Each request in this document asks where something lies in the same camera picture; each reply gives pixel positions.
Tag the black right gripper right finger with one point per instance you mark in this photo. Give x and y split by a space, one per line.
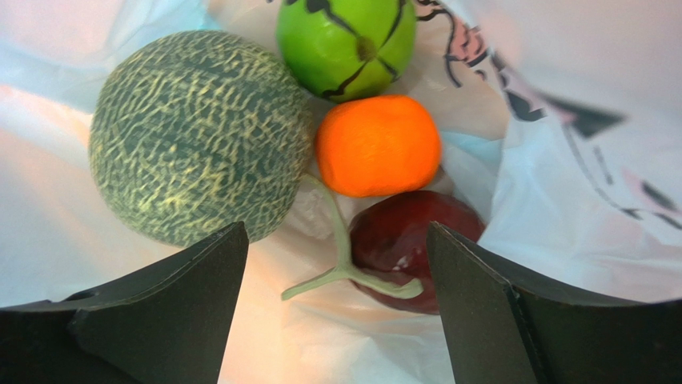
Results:
505 323

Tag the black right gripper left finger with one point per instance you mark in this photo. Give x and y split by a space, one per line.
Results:
165 323

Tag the dark red apple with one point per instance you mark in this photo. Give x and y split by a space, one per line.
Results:
389 241

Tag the netted green melon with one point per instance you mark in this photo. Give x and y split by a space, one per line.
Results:
202 128

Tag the orange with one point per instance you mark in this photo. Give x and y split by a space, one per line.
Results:
377 146

